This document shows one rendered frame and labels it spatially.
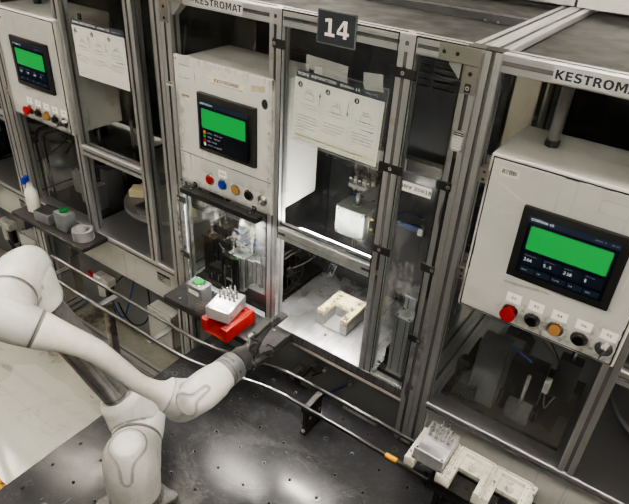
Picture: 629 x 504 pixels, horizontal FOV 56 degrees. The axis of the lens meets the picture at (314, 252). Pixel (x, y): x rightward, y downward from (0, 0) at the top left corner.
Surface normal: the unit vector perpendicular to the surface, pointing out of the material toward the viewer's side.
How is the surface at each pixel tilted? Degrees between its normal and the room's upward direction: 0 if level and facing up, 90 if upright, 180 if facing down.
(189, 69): 90
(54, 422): 0
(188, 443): 0
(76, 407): 0
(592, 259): 90
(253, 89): 91
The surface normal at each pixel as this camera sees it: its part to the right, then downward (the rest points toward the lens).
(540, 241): -0.58, 0.41
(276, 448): 0.05, -0.84
